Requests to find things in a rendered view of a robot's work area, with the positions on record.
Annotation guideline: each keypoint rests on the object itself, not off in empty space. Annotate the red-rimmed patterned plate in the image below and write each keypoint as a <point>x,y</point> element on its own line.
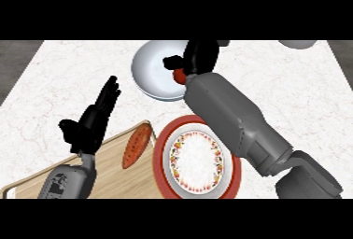
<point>197,161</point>

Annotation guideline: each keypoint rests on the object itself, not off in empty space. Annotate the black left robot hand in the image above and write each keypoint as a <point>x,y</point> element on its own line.
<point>92,124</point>

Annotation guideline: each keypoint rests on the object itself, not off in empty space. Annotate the pale wooden cutting board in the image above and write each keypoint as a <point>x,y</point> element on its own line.
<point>115,180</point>

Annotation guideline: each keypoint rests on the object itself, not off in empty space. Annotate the small dark grey object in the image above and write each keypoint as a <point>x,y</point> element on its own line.
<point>224,43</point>

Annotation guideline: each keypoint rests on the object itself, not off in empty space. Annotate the grey round object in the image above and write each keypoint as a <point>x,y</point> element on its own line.
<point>298,44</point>

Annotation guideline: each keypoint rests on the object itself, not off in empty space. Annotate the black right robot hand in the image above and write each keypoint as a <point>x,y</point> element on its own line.
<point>202,57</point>

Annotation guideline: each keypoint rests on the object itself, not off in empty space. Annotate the red bell pepper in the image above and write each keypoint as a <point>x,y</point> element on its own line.
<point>180,77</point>

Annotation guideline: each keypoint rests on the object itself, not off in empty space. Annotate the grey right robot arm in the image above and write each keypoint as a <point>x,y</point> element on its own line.
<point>230,115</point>

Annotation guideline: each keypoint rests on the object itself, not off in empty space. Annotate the white bowl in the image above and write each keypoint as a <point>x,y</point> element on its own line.
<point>154,68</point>

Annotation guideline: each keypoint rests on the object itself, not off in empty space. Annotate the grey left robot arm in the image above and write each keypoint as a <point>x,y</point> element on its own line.
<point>69,183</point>

